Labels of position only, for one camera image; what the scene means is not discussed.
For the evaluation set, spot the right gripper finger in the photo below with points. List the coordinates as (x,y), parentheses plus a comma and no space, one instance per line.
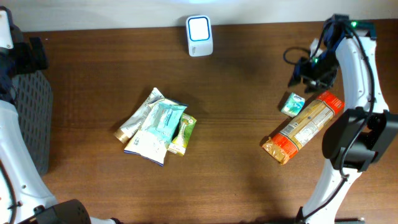
(295,80)
(312,88)

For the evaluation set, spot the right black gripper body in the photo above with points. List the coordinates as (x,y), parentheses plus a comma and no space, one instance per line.
(318,72)

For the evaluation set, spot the green tissue pack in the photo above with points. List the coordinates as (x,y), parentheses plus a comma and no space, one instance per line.
(293,105)

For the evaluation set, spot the orange spaghetti package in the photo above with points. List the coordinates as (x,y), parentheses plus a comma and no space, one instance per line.
(294,136)

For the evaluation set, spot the green yellow snack packet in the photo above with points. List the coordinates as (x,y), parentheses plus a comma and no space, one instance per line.
(180,142)

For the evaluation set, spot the teal wet wipes pack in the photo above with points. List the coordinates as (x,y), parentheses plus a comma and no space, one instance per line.
(164,118)

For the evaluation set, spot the white blue snack bag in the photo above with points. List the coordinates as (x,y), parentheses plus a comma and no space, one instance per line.
(146,145)

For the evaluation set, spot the white gold cream tube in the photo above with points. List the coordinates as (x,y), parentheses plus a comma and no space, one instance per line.
(131,126)

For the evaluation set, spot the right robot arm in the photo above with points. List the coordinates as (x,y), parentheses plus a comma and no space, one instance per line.
(361,135)

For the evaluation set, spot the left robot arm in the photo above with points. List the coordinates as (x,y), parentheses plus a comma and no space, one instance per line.
(24,196)

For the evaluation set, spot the white barcode scanner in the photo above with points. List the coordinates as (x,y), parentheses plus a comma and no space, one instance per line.
(199,36)

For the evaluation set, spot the grey plastic mesh basket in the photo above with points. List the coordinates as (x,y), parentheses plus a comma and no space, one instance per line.
(34,100)

